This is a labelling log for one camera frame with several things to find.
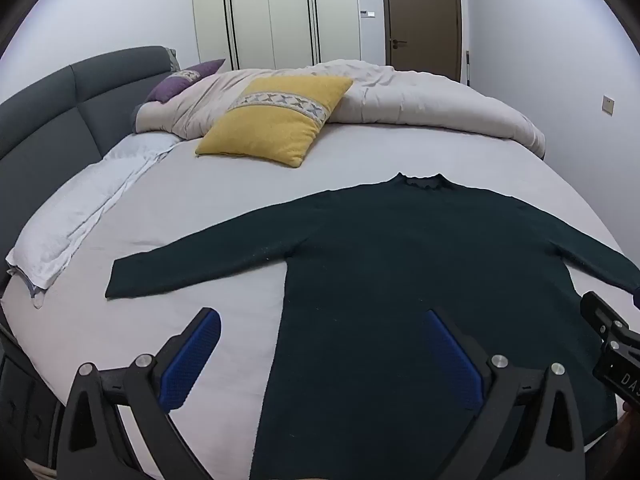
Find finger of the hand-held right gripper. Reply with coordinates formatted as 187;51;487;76
580;291;630;343

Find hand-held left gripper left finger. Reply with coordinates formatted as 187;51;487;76
55;307;222;480

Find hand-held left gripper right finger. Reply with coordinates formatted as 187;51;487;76
424;307;587;480

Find dark green sweater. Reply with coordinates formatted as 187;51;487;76
104;172;640;480

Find bed with white sheet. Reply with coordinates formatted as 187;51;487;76
0;122;626;480

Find dark nightstand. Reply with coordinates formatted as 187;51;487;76
0;327;66;467

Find white pillow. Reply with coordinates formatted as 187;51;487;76
6;132;186;307

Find yellow cushion with patterned band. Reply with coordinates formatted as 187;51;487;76
195;75;354;168

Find beige duvet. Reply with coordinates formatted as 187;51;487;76
131;59;547;161

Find purple cushion with patterned band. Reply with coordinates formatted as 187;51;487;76
145;58;227;103

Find grey upholstered headboard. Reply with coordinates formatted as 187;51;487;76
0;46;181;196

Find brown door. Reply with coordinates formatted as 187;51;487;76
379;0;463;83

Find white wardrobe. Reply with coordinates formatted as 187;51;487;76
191;0;362;72

